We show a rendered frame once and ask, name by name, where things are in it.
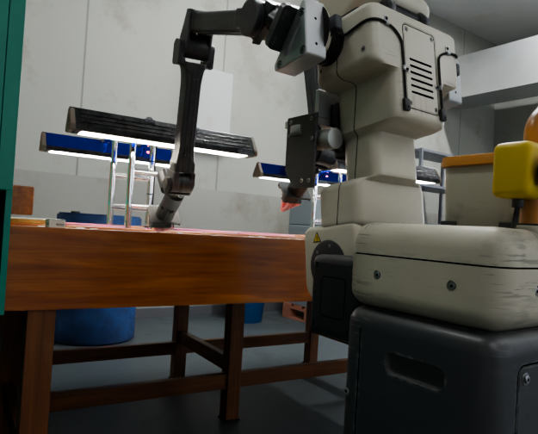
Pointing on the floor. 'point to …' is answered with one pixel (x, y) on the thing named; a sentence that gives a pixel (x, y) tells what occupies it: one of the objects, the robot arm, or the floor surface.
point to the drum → (88, 331)
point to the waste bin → (253, 313)
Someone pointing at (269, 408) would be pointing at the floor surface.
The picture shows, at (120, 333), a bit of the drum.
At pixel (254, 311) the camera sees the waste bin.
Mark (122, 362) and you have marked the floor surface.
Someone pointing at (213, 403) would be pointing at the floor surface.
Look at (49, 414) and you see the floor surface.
